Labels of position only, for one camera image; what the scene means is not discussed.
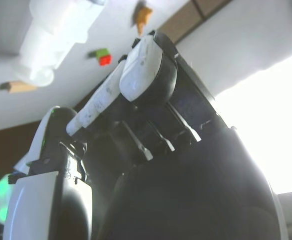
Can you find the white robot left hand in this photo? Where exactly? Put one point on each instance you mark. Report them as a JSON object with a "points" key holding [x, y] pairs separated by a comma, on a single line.
{"points": [[185, 190]]}

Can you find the clear plastic bottle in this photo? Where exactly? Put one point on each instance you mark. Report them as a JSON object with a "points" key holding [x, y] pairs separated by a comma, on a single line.
{"points": [[48, 42]]}

